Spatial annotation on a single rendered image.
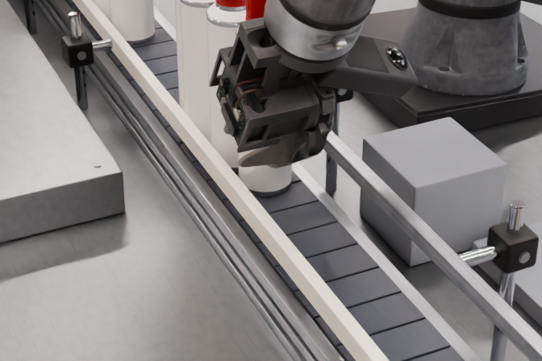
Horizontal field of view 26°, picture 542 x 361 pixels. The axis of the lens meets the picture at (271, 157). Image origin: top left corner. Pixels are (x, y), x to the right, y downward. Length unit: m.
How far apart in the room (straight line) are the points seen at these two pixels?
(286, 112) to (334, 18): 0.12
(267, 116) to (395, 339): 0.21
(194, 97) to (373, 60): 0.25
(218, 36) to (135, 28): 0.33
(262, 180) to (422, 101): 0.27
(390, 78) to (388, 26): 0.53
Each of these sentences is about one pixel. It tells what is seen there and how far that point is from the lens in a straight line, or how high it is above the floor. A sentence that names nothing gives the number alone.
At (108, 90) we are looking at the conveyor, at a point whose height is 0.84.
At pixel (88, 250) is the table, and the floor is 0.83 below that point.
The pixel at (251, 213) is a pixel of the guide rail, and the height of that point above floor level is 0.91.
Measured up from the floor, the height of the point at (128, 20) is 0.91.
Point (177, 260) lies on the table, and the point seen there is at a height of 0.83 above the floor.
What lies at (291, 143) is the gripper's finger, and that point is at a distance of 1.01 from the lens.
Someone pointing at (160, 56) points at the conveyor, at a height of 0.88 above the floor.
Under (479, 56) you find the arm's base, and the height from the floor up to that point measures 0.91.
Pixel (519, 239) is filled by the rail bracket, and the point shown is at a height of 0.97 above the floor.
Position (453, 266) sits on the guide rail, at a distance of 0.90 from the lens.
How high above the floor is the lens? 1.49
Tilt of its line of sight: 31 degrees down
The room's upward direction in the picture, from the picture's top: straight up
